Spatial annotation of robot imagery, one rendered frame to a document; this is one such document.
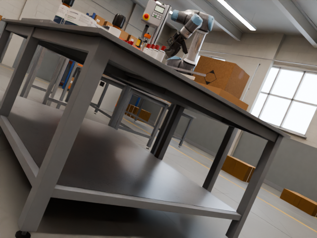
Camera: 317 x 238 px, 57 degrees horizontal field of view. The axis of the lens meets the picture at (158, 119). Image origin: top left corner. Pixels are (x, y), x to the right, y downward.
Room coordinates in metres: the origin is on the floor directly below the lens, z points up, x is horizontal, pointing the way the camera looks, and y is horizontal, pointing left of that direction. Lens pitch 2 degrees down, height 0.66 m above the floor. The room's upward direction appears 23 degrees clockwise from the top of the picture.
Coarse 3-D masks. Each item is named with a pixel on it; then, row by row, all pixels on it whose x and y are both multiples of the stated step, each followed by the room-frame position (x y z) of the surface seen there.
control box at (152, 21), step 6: (150, 0) 2.54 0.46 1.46; (150, 6) 2.55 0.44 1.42; (162, 6) 2.55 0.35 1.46; (144, 12) 2.54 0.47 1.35; (150, 12) 2.55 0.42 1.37; (156, 12) 2.55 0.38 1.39; (144, 18) 2.54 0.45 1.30; (150, 18) 2.55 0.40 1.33; (156, 18) 2.55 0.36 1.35; (150, 24) 2.56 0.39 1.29; (156, 24) 2.55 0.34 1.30
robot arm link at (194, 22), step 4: (192, 16) 1.98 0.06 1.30; (196, 16) 1.95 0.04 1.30; (192, 20) 1.96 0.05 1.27; (196, 20) 1.95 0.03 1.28; (200, 20) 1.96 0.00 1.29; (188, 24) 1.98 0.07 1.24; (192, 24) 1.96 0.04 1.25; (196, 24) 1.96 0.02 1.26; (200, 24) 1.99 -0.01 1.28; (188, 28) 1.98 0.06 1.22; (192, 28) 1.98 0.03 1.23; (196, 28) 1.99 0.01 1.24; (192, 32) 2.00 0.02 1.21
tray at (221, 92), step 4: (200, 84) 1.61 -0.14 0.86; (204, 84) 1.59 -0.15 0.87; (208, 88) 1.56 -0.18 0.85; (212, 88) 1.54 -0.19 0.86; (216, 88) 1.52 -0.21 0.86; (216, 92) 1.51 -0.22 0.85; (220, 92) 1.49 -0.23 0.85; (224, 92) 1.51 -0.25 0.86; (224, 96) 1.52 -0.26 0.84; (228, 96) 1.54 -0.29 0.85; (232, 96) 1.56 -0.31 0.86; (228, 100) 1.55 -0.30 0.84; (232, 100) 1.56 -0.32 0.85; (236, 100) 1.58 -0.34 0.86; (240, 100) 1.60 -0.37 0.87; (236, 104) 1.59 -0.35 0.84; (240, 104) 1.61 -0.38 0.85; (244, 104) 1.63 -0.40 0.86; (244, 108) 1.64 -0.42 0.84
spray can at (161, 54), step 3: (162, 48) 2.17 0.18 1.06; (165, 48) 2.17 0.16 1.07; (159, 51) 2.16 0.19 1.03; (162, 51) 2.16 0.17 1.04; (159, 54) 2.16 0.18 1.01; (162, 54) 2.16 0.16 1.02; (156, 57) 2.17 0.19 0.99; (159, 57) 2.16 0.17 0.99; (162, 57) 2.17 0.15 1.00; (159, 60) 2.16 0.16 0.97
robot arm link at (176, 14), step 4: (172, 12) 2.09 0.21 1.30; (176, 12) 2.08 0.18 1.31; (180, 12) 2.08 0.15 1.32; (184, 12) 2.15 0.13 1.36; (188, 12) 2.26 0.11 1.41; (192, 12) 2.37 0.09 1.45; (196, 12) 2.41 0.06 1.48; (172, 16) 2.09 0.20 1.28; (176, 16) 2.08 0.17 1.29; (180, 16) 2.07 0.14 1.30; (184, 16) 2.07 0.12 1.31; (176, 20) 2.09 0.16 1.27; (180, 20) 2.08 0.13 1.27; (184, 20) 2.07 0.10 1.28
